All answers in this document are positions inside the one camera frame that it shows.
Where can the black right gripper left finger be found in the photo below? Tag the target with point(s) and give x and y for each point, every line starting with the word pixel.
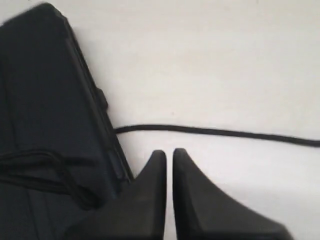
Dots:
pixel 138 214

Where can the black plastic carrying case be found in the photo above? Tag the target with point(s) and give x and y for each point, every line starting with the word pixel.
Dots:
pixel 49 101

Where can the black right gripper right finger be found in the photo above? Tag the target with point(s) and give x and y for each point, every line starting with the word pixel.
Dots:
pixel 202 211

